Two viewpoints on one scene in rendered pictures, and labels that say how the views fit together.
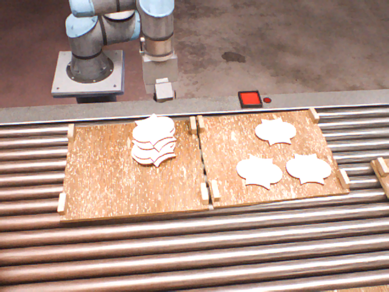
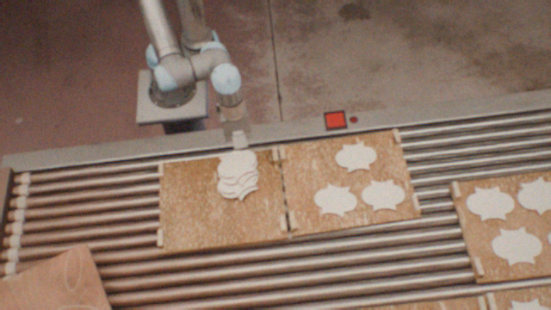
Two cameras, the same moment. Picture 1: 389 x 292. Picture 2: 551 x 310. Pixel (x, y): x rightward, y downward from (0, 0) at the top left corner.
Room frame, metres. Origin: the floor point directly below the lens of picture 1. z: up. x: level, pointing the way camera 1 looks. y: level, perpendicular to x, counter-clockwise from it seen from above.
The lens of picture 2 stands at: (-0.40, -0.22, 2.74)
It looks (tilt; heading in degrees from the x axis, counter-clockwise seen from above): 54 degrees down; 11
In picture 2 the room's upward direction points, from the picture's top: 9 degrees counter-clockwise
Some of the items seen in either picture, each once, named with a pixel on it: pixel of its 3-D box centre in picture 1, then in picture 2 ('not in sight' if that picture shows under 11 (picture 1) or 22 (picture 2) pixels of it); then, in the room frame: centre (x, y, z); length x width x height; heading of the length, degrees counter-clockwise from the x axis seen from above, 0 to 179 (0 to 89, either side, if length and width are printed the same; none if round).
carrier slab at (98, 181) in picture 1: (134, 165); (220, 199); (0.70, 0.17, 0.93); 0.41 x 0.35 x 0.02; 99
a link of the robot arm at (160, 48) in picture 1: (157, 41); (231, 103); (0.80, 0.10, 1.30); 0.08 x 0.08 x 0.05
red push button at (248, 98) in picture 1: (250, 100); (335, 120); (1.04, -0.20, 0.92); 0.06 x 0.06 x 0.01; 8
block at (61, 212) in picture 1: (62, 204); (161, 239); (0.54, 0.35, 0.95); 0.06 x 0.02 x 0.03; 9
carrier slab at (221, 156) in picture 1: (267, 154); (346, 181); (0.78, -0.24, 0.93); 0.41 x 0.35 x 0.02; 100
